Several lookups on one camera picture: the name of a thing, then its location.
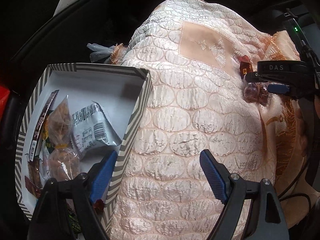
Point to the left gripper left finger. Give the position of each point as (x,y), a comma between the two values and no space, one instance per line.
(50,218)

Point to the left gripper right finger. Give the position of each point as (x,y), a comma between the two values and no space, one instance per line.
(265,218)

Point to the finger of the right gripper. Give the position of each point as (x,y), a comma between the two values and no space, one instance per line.
(286,78)
(282,89)

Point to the green purple snack packet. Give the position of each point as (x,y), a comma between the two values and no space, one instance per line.
(73,220)

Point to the red Golden Crown snack bar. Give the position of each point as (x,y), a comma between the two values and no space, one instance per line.
(32,188)

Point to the small red candy packet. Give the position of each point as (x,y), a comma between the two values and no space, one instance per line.
(245,65)

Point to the clear bag of nuts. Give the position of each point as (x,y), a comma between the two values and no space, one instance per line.
(63,162)

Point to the cream embroidered cloth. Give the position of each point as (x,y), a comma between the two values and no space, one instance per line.
(191,49)

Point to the grey barcode packet in box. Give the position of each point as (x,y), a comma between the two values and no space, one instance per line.
(92,129)

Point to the dark brown snack bar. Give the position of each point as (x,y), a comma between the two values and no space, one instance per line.
(39,125)

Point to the striped cardboard box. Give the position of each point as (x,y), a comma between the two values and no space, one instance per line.
(123,94)

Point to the red object at left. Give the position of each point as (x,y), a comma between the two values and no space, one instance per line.
(4,95)

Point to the grey plastic bag knot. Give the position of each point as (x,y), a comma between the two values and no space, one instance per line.
(100,52)

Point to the white paper sheet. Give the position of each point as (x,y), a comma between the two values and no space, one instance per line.
(62,4)

